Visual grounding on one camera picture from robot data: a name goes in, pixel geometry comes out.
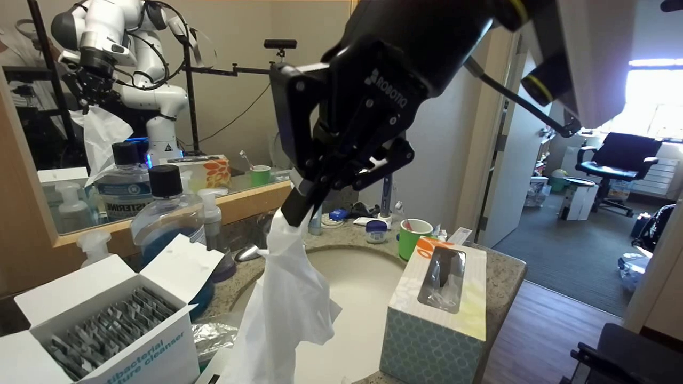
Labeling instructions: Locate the white sink basin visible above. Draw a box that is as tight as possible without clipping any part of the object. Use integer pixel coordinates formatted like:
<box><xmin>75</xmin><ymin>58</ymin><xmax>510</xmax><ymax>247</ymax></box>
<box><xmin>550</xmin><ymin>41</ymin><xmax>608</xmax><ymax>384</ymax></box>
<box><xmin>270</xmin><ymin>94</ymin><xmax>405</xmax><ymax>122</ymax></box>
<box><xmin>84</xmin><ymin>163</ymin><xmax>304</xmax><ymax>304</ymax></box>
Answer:
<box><xmin>224</xmin><ymin>244</ymin><xmax>407</xmax><ymax>384</ymax></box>

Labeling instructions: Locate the white door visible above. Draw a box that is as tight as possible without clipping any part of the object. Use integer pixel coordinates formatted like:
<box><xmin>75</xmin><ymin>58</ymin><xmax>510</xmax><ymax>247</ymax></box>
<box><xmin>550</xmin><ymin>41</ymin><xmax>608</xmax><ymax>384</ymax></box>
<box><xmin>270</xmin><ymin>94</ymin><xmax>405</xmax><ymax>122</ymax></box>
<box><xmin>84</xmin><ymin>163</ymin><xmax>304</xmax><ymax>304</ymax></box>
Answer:
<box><xmin>471</xmin><ymin>28</ymin><xmax>544</xmax><ymax>253</ymax></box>

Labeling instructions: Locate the white cloth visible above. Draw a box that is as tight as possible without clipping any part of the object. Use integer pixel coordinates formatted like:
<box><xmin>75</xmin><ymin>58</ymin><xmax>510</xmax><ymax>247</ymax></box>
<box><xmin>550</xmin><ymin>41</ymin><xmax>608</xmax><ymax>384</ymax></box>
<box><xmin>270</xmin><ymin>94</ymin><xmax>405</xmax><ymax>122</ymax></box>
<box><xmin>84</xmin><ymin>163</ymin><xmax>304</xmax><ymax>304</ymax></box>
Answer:
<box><xmin>224</xmin><ymin>208</ymin><xmax>344</xmax><ymax>384</ymax></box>

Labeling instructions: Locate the white box on floor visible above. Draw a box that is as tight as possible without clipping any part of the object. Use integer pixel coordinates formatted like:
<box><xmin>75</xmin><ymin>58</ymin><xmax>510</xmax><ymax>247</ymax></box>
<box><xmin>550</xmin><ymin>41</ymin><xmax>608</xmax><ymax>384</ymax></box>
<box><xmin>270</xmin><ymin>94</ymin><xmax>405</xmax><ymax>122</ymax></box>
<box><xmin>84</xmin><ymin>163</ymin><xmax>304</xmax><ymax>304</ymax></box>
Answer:
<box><xmin>560</xmin><ymin>177</ymin><xmax>599</xmax><ymax>224</ymax></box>

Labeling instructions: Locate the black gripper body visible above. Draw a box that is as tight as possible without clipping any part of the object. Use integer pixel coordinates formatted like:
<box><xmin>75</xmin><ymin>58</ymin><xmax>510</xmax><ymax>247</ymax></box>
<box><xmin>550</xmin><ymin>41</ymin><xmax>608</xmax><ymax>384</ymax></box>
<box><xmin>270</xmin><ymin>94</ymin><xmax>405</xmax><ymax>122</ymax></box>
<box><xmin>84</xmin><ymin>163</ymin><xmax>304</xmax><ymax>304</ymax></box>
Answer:
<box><xmin>270</xmin><ymin>0</ymin><xmax>502</xmax><ymax>192</ymax></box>

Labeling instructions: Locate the black robot table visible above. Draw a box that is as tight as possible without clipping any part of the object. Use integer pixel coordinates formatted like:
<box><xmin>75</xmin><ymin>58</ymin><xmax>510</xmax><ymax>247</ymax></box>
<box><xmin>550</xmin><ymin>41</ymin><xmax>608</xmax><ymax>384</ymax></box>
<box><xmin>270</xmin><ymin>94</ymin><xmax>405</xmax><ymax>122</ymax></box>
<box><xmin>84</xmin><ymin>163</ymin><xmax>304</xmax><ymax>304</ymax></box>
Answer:
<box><xmin>560</xmin><ymin>320</ymin><xmax>683</xmax><ymax>384</ymax></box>

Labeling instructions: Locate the black office chair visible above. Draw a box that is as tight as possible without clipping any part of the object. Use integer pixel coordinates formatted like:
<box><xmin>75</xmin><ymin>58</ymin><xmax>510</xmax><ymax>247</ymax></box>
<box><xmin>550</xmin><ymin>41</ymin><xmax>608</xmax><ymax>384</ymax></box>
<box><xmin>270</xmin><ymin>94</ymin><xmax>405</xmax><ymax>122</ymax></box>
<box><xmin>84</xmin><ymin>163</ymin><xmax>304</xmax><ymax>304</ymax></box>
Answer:
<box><xmin>572</xmin><ymin>131</ymin><xmax>663</xmax><ymax>220</ymax></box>

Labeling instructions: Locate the blue white round case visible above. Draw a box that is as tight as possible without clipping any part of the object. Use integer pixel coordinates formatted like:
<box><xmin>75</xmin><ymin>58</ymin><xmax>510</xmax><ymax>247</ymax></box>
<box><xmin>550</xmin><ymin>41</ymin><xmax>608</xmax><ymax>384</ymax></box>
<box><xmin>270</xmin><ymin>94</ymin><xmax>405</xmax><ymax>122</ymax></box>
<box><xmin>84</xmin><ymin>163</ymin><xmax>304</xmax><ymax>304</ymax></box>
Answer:
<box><xmin>362</xmin><ymin>217</ymin><xmax>392</xmax><ymax>246</ymax></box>

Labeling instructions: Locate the green mug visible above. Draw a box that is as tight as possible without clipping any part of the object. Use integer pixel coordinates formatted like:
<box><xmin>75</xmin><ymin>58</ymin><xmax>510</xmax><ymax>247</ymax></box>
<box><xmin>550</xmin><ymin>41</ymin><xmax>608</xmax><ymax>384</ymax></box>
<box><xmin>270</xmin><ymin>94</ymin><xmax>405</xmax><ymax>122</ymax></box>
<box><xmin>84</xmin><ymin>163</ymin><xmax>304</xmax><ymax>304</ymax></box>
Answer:
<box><xmin>396</xmin><ymin>216</ymin><xmax>438</xmax><ymax>264</ymax></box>

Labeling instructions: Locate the white open cardboard box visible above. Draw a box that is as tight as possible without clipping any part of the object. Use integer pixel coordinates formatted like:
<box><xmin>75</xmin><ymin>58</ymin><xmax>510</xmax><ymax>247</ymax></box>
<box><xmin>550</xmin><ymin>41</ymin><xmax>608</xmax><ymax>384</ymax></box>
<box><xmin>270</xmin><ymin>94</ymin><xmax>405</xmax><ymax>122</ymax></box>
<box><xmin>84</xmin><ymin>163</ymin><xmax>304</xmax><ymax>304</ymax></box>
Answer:
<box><xmin>0</xmin><ymin>232</ymin><xmax>227</xmax><ymax>384</ymax></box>

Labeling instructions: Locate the patterned tissue box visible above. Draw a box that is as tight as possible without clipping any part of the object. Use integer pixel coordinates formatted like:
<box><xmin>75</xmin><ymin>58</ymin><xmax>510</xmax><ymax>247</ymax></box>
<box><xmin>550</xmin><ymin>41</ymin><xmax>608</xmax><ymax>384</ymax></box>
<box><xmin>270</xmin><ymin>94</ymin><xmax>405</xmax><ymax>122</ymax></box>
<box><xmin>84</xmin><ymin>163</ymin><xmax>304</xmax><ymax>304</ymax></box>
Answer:
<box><xmin>377</xmin><ymin>234</ymin><xmax>492</xmax><ymax>384</ymax></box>

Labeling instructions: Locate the chrome faucet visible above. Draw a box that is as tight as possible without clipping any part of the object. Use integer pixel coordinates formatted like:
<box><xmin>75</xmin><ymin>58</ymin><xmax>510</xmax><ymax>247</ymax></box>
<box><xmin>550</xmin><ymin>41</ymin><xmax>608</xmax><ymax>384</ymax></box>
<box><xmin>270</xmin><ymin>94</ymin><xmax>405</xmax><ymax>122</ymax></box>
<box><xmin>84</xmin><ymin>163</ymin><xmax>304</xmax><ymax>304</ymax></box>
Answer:
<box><xmin>232</xmin><ymin>244</ymin><xmax>271</xmax><ymax>264</ymax></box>

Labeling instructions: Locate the wooden vanity cabinet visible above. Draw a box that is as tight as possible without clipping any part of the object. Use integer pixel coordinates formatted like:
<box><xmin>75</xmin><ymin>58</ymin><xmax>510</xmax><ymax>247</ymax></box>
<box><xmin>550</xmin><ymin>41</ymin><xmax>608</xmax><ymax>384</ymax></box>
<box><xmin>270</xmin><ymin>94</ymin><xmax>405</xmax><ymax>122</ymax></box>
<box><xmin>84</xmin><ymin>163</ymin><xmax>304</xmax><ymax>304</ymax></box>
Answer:
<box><xmin>479</xmin><ymin>244</ymin><xmax>532</xmax><ymax>384</ymax></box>

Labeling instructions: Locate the white toothpaste box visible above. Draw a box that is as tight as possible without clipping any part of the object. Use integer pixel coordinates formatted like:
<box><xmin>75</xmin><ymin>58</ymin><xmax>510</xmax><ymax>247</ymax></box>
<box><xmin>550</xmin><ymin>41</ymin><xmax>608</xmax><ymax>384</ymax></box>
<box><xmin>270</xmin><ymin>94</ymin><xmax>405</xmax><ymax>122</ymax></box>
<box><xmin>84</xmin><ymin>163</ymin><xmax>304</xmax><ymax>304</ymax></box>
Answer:
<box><xmin>446</xmin><ymin>224</ymin><xmax>477</xmax><ymax>247</ymax></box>

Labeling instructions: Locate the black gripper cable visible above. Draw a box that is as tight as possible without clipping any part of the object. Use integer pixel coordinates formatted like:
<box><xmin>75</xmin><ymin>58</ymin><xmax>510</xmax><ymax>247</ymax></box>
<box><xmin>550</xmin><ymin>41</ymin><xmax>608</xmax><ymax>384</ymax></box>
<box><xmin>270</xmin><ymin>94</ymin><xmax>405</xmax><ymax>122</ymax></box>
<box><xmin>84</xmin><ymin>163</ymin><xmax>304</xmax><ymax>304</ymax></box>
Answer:
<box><xmin>464</xmin><ymin>56</ymin><xmax>583</xmax><ymax>138</ymax></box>

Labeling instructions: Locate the wood framed mirror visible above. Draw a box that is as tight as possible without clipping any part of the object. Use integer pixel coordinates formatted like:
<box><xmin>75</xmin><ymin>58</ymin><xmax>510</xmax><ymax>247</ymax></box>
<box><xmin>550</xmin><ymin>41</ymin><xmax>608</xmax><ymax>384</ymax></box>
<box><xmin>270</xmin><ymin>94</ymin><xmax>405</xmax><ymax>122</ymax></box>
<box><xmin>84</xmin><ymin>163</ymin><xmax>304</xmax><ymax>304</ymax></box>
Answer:
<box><xmin>0</xmin><ymin>0</ymin><xmax>298</xmax><ymax>298</ymax></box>

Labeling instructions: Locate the blue mouthwash bottle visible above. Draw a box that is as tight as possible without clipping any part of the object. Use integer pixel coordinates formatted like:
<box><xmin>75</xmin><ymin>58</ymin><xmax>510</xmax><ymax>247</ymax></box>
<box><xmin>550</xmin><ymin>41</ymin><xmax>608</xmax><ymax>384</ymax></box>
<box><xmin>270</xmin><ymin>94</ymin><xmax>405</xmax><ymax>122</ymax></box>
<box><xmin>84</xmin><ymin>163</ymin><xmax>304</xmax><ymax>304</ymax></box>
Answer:
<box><xmin>131</xmin><ymin>163</ymin><xmax>239</xmax><ymax>320</ymax></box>

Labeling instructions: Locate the crumpled silver foil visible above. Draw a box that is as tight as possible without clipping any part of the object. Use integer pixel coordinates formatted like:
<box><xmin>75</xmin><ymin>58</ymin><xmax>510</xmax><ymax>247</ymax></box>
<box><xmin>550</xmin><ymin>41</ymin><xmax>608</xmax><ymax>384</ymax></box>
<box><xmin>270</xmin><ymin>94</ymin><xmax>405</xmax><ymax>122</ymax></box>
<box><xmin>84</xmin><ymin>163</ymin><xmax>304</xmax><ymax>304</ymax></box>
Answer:
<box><xmin>191</xmin><ymin>320</ymin><xmax>241</xmax><ymax>358</ymax></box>

